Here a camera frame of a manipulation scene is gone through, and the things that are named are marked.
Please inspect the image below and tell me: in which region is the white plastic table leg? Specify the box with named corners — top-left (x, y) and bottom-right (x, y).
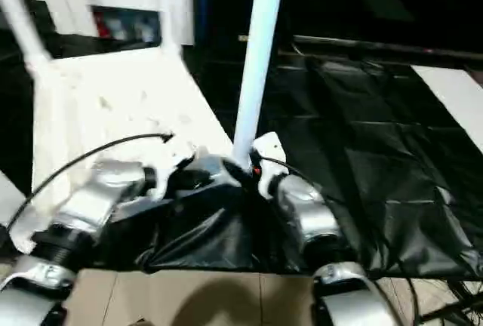
top-left (156, 0), bottom-right (185, 61)
top-left (0, 0), bottom-right (52, 74)
top-left (232, 0), bottom-right (288, 171)

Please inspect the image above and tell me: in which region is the black mat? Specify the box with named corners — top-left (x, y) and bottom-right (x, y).
top-left (0, 27), bottom-right (483, 280)

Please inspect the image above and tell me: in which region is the long black bar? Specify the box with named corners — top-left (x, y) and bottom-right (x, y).
top-left (292, 35), bottom-right (483, 60)

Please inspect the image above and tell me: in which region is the white flat board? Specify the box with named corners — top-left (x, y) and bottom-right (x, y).
top-left (410, 64), bottom-right (483, 140)

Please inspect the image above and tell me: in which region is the black tripod leg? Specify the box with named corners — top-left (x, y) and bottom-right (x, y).
top-left (420, 299), bottom-right (483, 323)

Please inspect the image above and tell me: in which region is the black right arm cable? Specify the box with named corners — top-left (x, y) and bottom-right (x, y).
top-left (260, 155), bottom-right (422, 326)

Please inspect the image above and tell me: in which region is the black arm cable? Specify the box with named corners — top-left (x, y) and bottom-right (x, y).
top-left (260, 155), bottom-right (422, 326)
top-left (7, 133), bottom-right (175, 229)

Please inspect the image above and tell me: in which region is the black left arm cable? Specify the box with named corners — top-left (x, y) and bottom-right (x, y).
top-left (7, 133), bottom-right (175, 229)

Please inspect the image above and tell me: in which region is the black cable bundle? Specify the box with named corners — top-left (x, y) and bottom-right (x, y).
top-left (448, 278), bottom-right (483, 326)

